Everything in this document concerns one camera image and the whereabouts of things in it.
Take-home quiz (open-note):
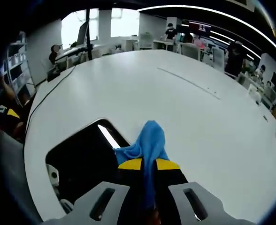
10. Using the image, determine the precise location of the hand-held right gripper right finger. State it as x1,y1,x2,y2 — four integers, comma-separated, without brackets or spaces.
154,158,258,225

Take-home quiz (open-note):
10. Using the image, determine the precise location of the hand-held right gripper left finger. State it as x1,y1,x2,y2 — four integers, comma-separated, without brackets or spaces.
40,158,143,225

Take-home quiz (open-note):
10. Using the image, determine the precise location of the black tray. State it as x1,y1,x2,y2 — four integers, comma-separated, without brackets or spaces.
45,118,132,215

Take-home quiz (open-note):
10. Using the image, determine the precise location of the blue cleaning cloth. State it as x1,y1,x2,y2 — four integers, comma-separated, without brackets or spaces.
113,120,176,210

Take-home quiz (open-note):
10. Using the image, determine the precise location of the person's right hand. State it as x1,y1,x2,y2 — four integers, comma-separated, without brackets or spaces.
152,204,162,225

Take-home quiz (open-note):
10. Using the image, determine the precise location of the white storage shelf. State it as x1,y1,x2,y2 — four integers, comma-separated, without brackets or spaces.
4,35,37,104

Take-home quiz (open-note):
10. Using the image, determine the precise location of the black desktop box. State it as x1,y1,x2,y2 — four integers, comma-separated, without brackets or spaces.
46,67,61,82

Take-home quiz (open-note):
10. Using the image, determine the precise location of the black monitor stand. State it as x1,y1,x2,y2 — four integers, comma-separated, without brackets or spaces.
85,8,94,61

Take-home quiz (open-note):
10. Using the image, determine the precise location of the computer monitor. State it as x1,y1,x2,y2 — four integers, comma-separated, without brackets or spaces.
77,20,90,46

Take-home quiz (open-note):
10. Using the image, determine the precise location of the white office chair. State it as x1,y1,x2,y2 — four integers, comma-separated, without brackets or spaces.
210,47,225,71
180,43,202,61

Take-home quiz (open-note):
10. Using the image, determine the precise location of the thin black cable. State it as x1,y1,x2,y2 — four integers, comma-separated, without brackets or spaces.
25,65,77,132

